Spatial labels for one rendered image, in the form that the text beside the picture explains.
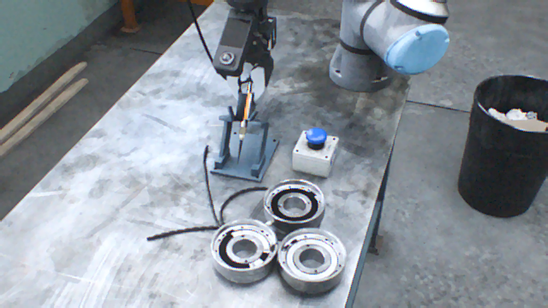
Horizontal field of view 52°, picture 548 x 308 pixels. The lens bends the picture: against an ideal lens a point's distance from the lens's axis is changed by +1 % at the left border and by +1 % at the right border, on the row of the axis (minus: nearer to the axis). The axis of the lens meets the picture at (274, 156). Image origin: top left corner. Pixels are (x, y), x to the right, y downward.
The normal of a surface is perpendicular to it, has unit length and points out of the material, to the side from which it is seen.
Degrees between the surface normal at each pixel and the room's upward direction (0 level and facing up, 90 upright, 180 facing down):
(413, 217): 0
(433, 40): 97
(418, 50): 97
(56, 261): 0
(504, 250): 0
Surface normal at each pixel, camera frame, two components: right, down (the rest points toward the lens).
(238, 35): -0.15, -0.33
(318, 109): 0.00, -0.76
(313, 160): -0.33, 0.62
